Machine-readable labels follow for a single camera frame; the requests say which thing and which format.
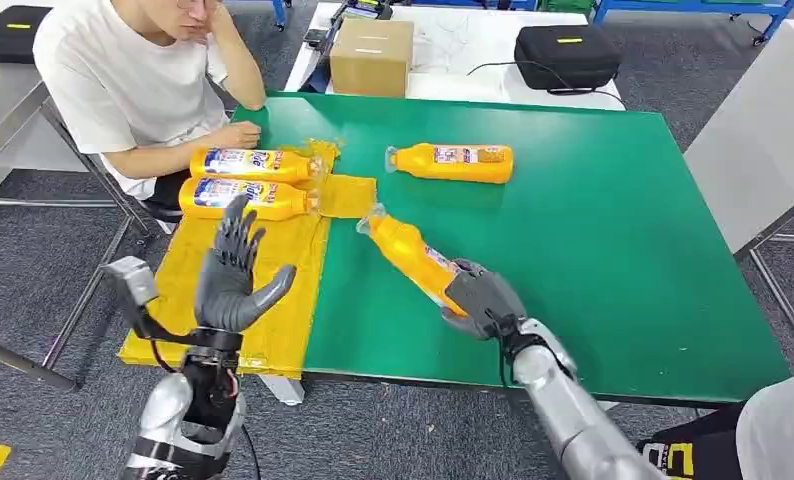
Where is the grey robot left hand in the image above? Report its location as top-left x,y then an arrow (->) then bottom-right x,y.
193,194 -> 298,335

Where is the cardboard box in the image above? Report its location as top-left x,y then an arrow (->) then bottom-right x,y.
328,17 -> 416,100

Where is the orange drink bottle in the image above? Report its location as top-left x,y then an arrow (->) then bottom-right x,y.
384,141 -> 515,185
177,176 -> 320,223
188,146 -> 327,185
355,202 -> 470,319

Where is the green mat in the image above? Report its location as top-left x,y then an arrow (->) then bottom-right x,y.
231,90 -> 793,407

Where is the white table leg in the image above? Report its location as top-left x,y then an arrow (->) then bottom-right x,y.
259,373 -> 306,407

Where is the yellow sheet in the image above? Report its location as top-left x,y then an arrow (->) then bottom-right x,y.
117,139 -> 379,381

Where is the pale grey shell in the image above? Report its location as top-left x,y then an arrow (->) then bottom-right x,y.
734,366 -> 794,480

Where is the person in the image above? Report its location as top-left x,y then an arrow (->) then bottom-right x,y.
31,0 -> 270,228

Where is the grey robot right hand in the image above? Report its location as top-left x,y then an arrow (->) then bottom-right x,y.
439,258 -> 529,342

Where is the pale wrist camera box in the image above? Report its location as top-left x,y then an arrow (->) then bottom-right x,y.
101,256 -> 162,313

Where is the blue metal rack frame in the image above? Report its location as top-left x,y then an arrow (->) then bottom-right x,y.
592,0 -> 794,48

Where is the black case with yellow label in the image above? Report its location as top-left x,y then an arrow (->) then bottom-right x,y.
513,24 -> 623,93
0,4 -> 53,66

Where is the black object with yellow print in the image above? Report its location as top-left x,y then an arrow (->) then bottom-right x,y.
636,402 -> 747,480

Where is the white table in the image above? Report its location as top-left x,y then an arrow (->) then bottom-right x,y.
283,2 -> 628,112

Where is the black cable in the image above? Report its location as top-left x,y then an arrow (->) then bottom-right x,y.
465,60 -> 628,109

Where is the person's hand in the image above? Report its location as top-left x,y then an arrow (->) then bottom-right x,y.
211,120 -> 263,152

